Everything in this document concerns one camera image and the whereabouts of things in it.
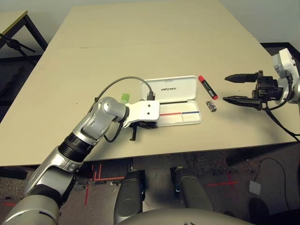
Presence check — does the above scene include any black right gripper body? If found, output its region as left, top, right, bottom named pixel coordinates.
left=252, top=70, right=282, bottom=111

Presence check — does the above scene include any black table underframe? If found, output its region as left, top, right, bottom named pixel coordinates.
left=86, top=142, right=300, bottom=172

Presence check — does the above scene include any black tripod stand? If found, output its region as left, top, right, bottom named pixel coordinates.
left=0, top=32, right=37, bottom=53

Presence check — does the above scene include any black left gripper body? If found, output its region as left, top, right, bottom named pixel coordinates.
left=129, top=120, right=142, bottom=142

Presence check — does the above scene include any grey robot left leg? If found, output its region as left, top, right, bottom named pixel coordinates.
left=114, top=167, right=146, bottom=225

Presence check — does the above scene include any white plastic pencil case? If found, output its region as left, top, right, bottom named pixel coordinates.
left=140, top=75, right=203, bottom=128

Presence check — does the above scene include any white square floor pad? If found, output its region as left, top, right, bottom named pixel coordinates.
left=248, top=180, right=262, bottom=196

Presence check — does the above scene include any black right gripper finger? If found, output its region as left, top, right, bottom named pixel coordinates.
left=224, top=73, right=259, bottom=84
left=222, top=95, right=263, bottom=110

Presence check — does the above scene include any grey robot leg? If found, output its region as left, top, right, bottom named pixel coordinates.
left=114, top=167, right=146, bottom=225
left=170, top=166, right=215, bottom=213

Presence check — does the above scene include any red and black marker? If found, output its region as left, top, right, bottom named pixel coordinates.
left=198, top=75, right=218, bottom=100

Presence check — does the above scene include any grey robot right leg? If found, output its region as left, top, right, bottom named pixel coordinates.
left=170, top=166, right=215, bottom=213

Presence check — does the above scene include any side table with black frame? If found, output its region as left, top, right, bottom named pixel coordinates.
left=0, top=9, right=49, bottom=60

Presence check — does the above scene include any thin black floor cable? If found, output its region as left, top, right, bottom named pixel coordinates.
left=255, top=157, right=291, bottom=211

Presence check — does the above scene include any grey robot torso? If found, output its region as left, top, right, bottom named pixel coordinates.
left=119, top=208, right=256, bottom=225

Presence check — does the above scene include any black left wrist camera cable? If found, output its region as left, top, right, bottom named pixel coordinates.
left=93, top=76, right=157, bottom=143

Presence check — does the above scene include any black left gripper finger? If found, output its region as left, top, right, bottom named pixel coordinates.
left=140, top=121, right=158, bottom=130

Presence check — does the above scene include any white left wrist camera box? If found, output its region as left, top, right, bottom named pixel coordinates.
left=123, top=99, right=161, bottom=128

